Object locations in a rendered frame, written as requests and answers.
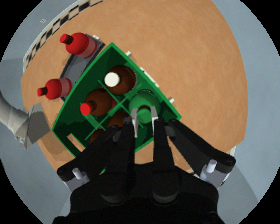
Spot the brown bottle with green cap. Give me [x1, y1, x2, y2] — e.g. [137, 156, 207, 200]
[108, 107, 130, 127]

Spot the red bottle with pink label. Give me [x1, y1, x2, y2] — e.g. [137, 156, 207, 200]
[37, 78, 72, 100]
[60, 32, 97, 58]

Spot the brown bottle with white cap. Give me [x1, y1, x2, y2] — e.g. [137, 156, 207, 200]
[90, 126, 105, 144]
[105, 65, 138, 95]

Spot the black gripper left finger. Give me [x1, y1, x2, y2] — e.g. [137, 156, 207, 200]
[57, 108, 139, 203]

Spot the brown bottle with red cap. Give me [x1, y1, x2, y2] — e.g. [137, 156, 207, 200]
[80, 87, 118, 116]

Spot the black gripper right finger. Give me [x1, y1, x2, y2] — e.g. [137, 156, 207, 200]
[151, 106, 236, 203]

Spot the green bottle with light green label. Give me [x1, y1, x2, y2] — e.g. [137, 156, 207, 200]
[129, 89, 161, 124]

